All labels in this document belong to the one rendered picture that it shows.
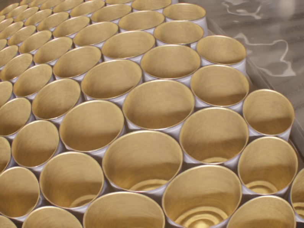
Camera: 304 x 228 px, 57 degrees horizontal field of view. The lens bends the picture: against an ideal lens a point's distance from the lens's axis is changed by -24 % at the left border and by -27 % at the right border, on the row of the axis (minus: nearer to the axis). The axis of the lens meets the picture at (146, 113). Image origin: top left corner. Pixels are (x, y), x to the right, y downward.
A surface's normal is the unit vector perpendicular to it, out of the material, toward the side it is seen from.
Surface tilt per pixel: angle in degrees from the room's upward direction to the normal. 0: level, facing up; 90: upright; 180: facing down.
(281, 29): 0
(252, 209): 90
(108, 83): 90
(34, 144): 91
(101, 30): 89
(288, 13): 0
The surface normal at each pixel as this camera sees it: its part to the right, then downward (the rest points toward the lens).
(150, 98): 0.33, 0.62
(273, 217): -0.72, 0.55
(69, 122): 0.84, 0.29
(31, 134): 0.52, 0.55
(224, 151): -0.44, 0.67
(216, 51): 0.07, 0.69
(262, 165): -0.22, 0.70
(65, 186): 0.70, 0.42
